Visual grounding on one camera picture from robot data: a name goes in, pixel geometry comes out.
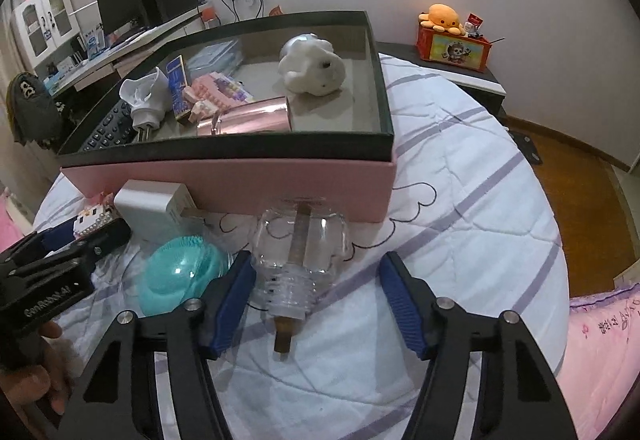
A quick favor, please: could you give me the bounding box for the grey jacket on chair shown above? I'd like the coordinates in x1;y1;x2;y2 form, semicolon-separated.
6;72;63;149

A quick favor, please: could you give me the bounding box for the person left hand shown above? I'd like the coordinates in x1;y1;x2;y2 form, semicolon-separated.
1;321;70;420

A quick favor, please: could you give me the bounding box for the black white TV stand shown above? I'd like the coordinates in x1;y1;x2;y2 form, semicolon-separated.
376;42;506;122

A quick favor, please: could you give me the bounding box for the black computer monitor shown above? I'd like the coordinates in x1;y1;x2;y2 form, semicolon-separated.
96;0;150;35

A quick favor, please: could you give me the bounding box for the pink toy teeth clip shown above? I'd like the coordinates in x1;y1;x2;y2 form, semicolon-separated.
182;72;254;123

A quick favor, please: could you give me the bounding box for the clear glass bottle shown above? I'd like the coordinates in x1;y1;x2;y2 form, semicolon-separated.
250;197;350;356

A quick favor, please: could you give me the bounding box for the teal round container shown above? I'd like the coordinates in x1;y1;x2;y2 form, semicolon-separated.
137;235;231;317

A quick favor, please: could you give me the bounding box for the black bathroom scale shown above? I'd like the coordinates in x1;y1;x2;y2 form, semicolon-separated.
508;129;542;166

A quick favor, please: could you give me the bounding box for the orange octopus plush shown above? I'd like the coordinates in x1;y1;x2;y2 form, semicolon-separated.
419;3;465;35

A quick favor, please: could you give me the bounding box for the rose gold metal cup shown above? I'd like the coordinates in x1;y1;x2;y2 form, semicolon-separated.
196;97;293;137

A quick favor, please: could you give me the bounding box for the white striped quilt tablecloth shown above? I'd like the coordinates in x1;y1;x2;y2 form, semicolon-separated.
31;51;572;440

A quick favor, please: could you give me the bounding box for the white plush toy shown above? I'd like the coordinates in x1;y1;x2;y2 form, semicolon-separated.
278;33;346;97

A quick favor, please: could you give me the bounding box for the blue gum pack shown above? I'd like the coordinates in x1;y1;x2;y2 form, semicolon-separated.
166;55;191;122

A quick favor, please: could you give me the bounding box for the pink black storage box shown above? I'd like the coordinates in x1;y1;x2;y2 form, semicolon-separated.
58;11;397;223

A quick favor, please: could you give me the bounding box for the black remote control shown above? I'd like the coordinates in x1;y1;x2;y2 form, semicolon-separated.
79;101;137;152

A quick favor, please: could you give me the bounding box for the orange lid water bottle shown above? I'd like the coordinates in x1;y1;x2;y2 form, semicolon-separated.
201;5;221;29

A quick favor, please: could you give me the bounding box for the white computer desk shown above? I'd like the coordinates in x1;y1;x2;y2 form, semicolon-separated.
51;7;204;98

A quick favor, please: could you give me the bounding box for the pink bed blanket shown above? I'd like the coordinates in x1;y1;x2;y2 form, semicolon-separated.
558;284;639;439

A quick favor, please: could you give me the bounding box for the white power adapter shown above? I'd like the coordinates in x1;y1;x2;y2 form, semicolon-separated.
114;179;196;244

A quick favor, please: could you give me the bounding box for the white plug night light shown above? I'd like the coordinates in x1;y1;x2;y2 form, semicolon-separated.
119;67;172;141

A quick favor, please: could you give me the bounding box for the red toy box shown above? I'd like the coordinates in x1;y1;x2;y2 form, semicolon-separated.
416;26;492;72

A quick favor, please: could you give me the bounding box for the white wall cabinet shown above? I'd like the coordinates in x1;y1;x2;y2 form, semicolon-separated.
12;0;80;69

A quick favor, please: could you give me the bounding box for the clear plastic floss box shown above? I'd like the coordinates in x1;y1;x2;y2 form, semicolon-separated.
186;38;244;81

